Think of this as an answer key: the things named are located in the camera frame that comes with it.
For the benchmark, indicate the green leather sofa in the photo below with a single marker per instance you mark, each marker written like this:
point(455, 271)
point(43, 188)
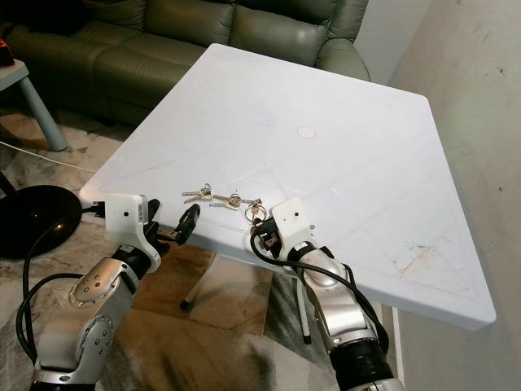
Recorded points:
point(130, 57)

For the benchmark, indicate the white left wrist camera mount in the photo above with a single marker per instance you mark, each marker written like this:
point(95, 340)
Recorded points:
point(126, 216)

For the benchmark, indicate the white folding table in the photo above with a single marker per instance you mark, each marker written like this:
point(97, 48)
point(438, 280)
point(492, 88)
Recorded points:
point(301, 171)

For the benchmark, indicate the grey side table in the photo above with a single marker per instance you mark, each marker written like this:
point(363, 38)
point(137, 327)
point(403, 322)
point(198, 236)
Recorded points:
point(45, 114)

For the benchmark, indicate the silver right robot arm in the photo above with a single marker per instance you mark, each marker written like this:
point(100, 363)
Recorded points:
point(350, 318)

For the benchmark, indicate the orange and black device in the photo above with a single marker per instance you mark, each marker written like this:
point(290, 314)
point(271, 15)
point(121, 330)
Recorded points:
point(5, 55)

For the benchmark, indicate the black round stand base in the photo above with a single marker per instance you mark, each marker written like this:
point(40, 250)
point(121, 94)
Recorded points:
point(37, 221)

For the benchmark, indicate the black stand pole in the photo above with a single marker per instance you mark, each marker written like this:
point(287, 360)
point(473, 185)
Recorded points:
point(3, 183)

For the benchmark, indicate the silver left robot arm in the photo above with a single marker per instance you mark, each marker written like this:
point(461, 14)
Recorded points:
point(85, 318)

